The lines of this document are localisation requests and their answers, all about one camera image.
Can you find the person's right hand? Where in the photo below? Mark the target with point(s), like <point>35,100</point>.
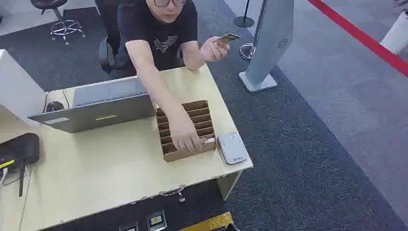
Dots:
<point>183,134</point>

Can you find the grey card reader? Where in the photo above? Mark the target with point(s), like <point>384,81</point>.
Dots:
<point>232,148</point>

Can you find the yellow floor tape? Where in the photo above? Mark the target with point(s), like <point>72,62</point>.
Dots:
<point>210,223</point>

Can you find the metal hook at desk edge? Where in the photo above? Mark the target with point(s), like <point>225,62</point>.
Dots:
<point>181,194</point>

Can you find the large floor socket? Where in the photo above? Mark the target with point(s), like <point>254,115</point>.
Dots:
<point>156,220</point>

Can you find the black stool with chrome base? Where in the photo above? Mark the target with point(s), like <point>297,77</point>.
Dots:
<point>63,26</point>

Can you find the black eyeglasses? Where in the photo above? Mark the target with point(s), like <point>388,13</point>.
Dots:
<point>161,3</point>

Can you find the chrome stanchion post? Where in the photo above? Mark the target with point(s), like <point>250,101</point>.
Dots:
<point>247,51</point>

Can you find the wooden slotted card box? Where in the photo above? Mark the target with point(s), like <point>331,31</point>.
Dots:
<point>185,155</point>

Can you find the black router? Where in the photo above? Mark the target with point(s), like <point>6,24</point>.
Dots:
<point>19,150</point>

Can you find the gold patterned card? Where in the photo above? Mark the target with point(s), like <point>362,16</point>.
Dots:
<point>228,38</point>

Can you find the person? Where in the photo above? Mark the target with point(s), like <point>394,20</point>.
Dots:
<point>153,28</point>

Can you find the black stanchion post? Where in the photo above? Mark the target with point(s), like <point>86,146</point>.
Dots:
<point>243,21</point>

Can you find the grey kiosk stand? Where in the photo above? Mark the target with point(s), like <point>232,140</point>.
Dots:
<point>271,41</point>

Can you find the person's left hand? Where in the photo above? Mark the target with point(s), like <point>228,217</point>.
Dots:
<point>212,51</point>

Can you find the grey laptop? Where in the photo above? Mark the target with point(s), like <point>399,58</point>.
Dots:
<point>95,118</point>

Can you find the pale wooden desk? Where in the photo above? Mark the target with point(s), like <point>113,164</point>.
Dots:
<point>111,165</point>

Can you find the black computer mouse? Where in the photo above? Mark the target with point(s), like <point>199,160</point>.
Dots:
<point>54,106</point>

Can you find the small floor socket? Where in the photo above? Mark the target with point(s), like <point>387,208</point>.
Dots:
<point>129,228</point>

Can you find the white planter pot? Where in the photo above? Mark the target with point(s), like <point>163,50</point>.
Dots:
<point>396,35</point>

